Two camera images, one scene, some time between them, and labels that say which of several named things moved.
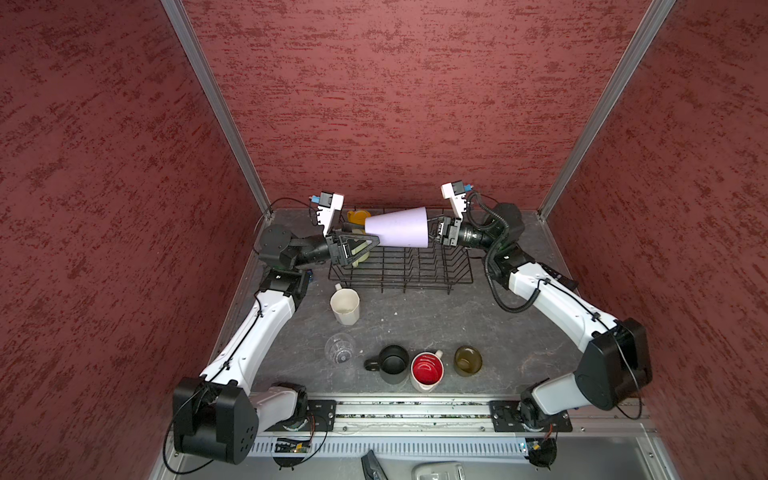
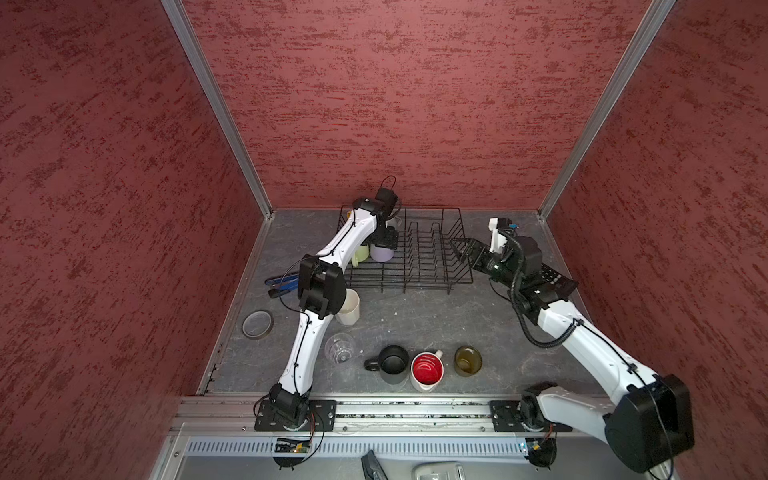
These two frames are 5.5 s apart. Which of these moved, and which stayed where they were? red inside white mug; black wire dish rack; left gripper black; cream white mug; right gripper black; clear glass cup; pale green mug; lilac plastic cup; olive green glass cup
Moved: lilac plastic cup; left gripper black; right gripper black
Stayed: cream white mug; red inside white mug; clear glass cup; pale green mug; olive green glass cup; black wire dish rack
